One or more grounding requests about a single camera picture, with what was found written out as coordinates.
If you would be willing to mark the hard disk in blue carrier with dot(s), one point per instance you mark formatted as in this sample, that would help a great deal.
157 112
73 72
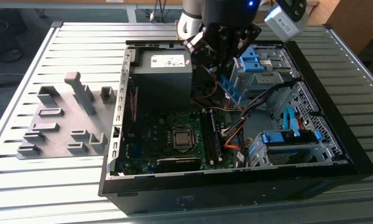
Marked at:
274 137

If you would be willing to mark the wooden cabinet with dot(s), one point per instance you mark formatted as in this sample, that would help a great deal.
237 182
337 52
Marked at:
355 21

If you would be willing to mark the wooden desk white legs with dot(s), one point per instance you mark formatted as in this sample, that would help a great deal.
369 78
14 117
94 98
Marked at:
131 14

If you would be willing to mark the green motherboard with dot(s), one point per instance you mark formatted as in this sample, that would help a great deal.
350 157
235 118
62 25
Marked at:
153 137

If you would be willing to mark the grey power supply unit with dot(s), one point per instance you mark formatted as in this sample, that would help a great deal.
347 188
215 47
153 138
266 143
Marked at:
162 88

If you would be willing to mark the blue RAM stick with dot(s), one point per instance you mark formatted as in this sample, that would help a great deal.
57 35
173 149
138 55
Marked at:
230 91

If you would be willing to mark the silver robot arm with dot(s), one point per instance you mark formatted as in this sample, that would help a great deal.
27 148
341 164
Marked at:
187 25

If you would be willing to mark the silver CPU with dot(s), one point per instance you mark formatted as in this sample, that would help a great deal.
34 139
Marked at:
183 139

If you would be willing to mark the black PC case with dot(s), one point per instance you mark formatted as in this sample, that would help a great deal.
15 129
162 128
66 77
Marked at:
206 193

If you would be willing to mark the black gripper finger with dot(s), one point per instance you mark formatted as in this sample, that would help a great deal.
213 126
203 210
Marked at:
250 39
202 44

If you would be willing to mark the black wheeled bin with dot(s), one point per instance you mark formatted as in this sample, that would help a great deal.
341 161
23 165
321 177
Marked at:
3 32

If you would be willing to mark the black graphics card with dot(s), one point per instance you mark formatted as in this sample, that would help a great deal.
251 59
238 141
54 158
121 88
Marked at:
179 162

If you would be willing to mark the grey plastic parts rack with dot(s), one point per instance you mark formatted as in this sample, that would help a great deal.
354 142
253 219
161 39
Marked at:
66 116

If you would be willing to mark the blue plastic drive latch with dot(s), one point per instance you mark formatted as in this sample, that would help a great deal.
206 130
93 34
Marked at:
253 64

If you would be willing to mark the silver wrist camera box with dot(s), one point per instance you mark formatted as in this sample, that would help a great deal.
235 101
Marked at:
283 25

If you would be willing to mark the metal disk bay cage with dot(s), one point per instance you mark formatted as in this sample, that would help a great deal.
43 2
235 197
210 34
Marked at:
318 151

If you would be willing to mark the metal optical drive cage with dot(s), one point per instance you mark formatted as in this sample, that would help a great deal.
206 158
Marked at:
267 79

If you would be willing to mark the black RAM slot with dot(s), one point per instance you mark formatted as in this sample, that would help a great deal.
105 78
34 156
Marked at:
209 137

